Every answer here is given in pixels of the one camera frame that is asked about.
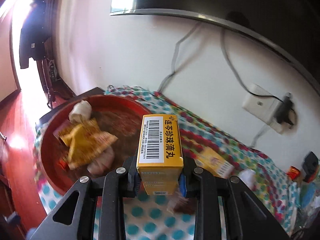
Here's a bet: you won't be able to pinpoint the red candy wrapper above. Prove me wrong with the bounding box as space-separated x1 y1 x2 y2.
57 159 69 172

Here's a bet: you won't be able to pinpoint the round red tray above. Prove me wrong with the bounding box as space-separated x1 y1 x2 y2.
40 95 150 194

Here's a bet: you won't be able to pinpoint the black clamp stand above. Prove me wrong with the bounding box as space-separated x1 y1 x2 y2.
302 151 319 183

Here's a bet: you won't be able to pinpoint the small red snack packet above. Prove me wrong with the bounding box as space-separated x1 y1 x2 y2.
286 166 300 180

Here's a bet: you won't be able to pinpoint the yellow barcode medicine box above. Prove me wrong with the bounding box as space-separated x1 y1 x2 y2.
136 114 184 196

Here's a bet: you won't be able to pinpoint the polka dot tablecloth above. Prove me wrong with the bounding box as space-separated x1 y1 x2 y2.
32 88 289 239

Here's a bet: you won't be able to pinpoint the wall-mounted black television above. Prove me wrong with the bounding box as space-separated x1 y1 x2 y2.
110 0 319 90

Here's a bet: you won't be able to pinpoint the clear plastic bag of items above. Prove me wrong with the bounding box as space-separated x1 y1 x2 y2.
295 179 319 231

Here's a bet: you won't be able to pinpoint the brown snack packets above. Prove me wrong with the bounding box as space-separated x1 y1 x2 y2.
167 191 197 215

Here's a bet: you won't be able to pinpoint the red and cream box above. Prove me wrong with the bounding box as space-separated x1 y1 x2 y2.
53 120 72 139

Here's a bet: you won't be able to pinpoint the black power adapter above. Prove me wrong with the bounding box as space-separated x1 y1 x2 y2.
274 93 297 129

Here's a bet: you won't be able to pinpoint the dark hanging clothes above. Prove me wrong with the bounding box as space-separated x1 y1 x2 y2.
19 0 52 69

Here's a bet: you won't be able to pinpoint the yellow snack bag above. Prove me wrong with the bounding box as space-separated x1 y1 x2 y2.
59 118 118 170

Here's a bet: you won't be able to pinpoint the television power cable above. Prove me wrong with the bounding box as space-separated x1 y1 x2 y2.
157 22 283 98

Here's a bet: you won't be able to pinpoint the grey crumpled sock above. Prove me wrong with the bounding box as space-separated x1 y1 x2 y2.
238 169 256 190

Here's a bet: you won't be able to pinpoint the white wall socket plate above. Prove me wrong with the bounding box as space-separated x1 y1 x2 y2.
242 93 297 134

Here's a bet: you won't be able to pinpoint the flat yellow box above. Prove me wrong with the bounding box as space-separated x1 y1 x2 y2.
196 147 234 179

